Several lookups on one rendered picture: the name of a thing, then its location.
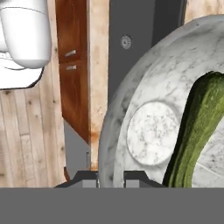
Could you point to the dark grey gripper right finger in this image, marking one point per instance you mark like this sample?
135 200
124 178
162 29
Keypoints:
134 176

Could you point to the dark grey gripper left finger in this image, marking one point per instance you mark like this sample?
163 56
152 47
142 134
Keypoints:
87 177

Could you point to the white marble bowl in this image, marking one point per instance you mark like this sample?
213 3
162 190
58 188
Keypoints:
151 134

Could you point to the brown wooden cupboard door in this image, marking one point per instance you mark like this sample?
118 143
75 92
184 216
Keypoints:
76 102

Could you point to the green squash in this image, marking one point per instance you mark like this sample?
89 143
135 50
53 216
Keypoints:
201 122

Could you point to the round metal sink drain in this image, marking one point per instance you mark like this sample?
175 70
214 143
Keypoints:
126 42

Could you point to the grey sink basin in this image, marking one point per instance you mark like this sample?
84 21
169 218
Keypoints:
137 20

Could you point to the brown wooden drawer front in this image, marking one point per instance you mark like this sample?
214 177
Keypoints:
71 26

